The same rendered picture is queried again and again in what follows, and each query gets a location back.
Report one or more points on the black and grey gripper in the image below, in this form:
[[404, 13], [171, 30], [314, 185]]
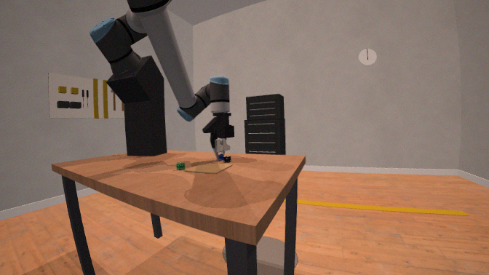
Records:
[[220, 145]]

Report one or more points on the tan mat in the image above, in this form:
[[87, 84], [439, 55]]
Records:
[[208, 168]]

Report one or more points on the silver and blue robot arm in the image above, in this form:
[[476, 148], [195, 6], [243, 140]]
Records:
[[115, 37]]

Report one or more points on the green die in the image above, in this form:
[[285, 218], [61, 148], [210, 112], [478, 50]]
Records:
[[180, 166]]

